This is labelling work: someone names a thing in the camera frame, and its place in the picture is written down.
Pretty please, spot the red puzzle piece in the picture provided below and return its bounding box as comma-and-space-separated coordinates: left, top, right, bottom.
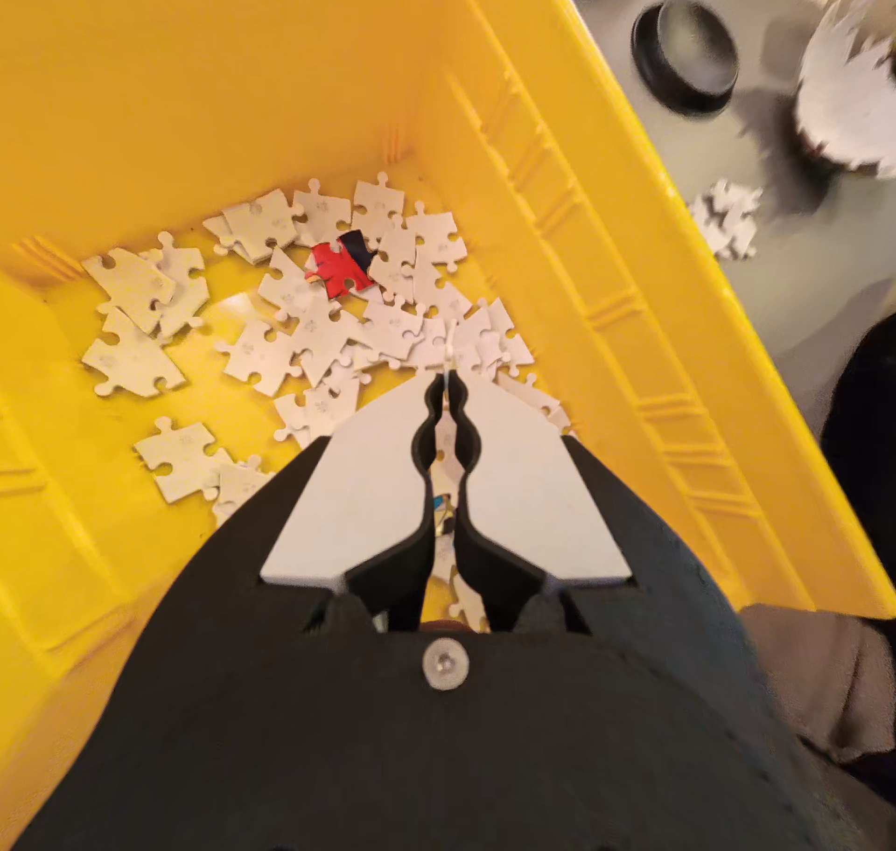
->
304, 230, 379, 300

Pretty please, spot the partly built puzzle ball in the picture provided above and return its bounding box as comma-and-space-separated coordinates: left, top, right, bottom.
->
791, 0, 896, 180

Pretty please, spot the pile of white puzzle pieces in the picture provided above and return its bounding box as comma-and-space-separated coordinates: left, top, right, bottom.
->
80, 171, 576, 634

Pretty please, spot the small joined white pieces cluster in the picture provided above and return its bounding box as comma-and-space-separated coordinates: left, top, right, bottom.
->
686, 179, 764, 262

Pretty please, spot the black round ball stand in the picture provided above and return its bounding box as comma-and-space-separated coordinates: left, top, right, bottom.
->
631, 0, 741, 116

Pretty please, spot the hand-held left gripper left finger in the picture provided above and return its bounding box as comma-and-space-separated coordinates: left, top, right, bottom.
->
259, 372, 447, 634

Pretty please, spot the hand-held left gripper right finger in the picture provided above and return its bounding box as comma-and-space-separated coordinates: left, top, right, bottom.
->
448, 372, 634, 634

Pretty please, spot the yellow plastic bin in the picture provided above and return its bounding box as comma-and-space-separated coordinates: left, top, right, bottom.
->
0, 0, 896, 827

